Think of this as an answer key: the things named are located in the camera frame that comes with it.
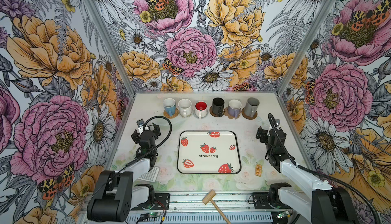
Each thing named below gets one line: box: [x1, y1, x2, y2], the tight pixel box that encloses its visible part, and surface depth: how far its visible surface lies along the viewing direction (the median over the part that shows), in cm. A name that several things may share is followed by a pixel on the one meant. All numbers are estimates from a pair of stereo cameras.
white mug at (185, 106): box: [177, 98, 192, 119], surface depth 104 cm
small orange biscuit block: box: [254, 163, 263, 177], surface depth 85 cm
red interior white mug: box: [194, 100, 208, 120], surface depth 104 cm
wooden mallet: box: [202, 189, 232, 224], surface depth 76 cm
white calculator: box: [137, 165, 160, 183], surface depth 83 cm
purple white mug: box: [228, 98, 242, 119], surface depth 105 cm
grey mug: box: [244, 97, 260, 118], surface depth 102 cm
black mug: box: [211, 97, 226, 118], surface depth 105 cm
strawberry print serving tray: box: [177, 130, 242, 174], surface depth 92 cm
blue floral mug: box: [162, 97, 177, 117], surface depth 104 cm
